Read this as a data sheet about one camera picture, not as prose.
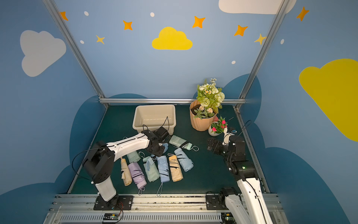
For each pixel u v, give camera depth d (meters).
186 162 0.87
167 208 0.74
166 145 0.92
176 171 0.82
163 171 0.84
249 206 0.42
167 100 1.20
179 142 0.96
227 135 0.63
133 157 0.88
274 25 0.75
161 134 0.72
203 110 0.96
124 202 0.75
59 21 0.73
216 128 0.92
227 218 0.73
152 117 1.13
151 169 0.84
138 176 0.80
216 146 0.64
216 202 0.75
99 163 0.47
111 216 0.72
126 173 0.80
